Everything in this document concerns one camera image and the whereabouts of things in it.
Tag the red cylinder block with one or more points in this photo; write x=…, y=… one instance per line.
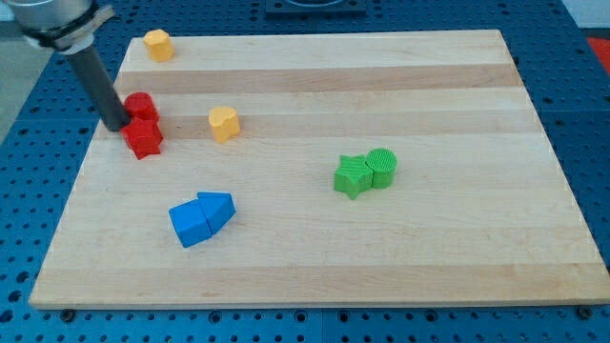
x=140, y=105

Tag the blue triangle block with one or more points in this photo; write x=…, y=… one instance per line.
x=218, y=209

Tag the wooden board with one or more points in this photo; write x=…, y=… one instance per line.
x=479, y=214

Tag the red star block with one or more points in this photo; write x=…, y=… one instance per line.
x=143, y=137

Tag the black mount plate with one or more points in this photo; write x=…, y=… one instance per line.
x=314, y=7

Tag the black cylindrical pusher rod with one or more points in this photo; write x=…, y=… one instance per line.
x=93, y=76

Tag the blue cube block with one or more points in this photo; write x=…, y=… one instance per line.
x=190, y=223

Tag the green cylinder block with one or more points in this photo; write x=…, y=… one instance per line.
x=383, y=163

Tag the yellow hexagon block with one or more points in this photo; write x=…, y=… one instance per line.
x=158, y=45

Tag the yellow heart block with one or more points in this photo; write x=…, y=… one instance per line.
x=224, y=123

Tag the green star block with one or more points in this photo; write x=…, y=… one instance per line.
x=353, y=176

